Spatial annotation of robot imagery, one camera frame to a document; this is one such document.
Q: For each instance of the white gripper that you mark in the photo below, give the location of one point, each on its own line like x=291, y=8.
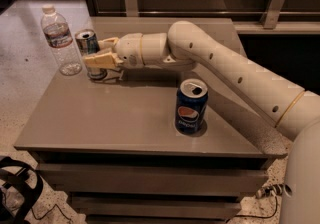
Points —
x=129, y=51

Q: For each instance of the silver blue redbull can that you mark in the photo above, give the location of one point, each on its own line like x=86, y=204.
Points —
x=87, y=44

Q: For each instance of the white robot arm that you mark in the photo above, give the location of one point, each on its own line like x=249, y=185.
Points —
x=291, y=109

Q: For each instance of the clear plastic water bottle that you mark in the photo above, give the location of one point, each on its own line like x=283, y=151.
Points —
x=59, y=39

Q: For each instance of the blue pepsi can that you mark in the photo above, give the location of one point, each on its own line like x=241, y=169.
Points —
x=191, y=102

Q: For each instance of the grey drawer cabinet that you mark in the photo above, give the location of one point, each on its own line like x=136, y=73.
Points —
x=112, y=146

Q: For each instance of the black chair base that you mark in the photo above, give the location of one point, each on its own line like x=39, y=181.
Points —
x=12, y=173

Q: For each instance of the white power strip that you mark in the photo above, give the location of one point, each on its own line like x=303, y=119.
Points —
x=271, y=190

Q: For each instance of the right metal bracket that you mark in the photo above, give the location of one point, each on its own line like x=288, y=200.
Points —
x=271, y=15

